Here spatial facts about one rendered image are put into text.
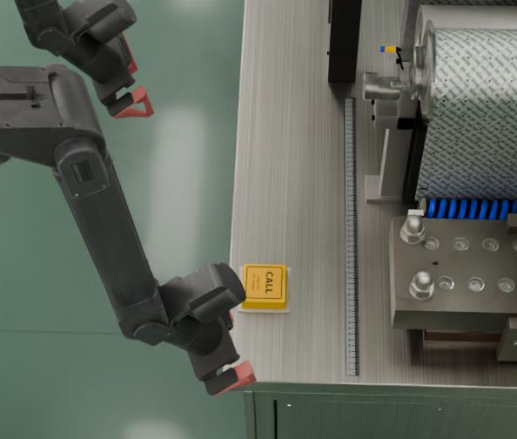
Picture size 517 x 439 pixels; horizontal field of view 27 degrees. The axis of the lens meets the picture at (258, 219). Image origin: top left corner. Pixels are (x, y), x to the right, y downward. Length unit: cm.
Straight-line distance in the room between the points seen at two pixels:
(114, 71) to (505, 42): 60
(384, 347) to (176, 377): 105
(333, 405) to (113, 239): 70
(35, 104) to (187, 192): 197
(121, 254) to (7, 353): 161
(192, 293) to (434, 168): 47
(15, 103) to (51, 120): 4
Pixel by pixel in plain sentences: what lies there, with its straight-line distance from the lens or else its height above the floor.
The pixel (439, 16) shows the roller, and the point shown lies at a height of 123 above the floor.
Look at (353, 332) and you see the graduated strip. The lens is 172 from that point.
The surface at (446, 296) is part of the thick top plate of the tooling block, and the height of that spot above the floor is 103.
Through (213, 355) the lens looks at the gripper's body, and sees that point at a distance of 145.
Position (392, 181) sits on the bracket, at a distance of 181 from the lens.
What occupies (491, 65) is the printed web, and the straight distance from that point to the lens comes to 152.
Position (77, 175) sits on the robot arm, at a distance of 101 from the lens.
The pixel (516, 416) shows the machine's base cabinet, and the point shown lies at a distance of 183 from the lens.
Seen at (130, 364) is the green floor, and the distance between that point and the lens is 271.
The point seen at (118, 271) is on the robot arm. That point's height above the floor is 139.
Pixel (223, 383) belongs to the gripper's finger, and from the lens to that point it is 146.
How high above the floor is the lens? 244
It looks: 57 degrees down
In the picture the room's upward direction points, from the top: 2 degrees counter-clockwise
